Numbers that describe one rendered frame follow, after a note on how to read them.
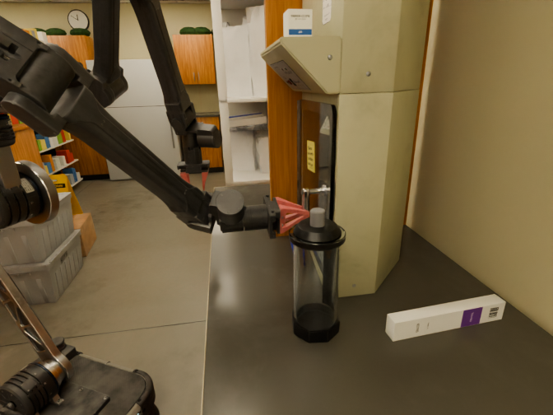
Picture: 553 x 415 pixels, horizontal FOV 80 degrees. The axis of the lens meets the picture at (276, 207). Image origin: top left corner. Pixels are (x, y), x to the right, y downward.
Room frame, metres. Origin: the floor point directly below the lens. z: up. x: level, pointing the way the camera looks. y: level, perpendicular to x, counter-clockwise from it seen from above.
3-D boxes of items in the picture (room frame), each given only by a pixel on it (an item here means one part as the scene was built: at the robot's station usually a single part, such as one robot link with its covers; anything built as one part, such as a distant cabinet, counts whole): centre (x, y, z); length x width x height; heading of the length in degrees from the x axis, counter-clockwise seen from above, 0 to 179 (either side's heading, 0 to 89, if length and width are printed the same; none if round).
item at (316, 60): (0.82, -0.05, 1.46); 0.32 x 0.12 x 0.10; 9
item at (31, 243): (2.22, 1.80, 0.49); 0.60 x 0.42 x 0.33; 9
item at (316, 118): (0.83, -0.10, 1.19); 0.30 x 0.01 x 0.40; 9
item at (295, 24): (0.78, -0.05, 1.54); 0.05 x 0.05 x 0.06; 10
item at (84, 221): (2.82, 1.93, 0.14); 0.41 x 0.32 x 0.28; 15
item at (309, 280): (0.58, -0.08, 1.06); 0.11 x 0.11 x 0.21
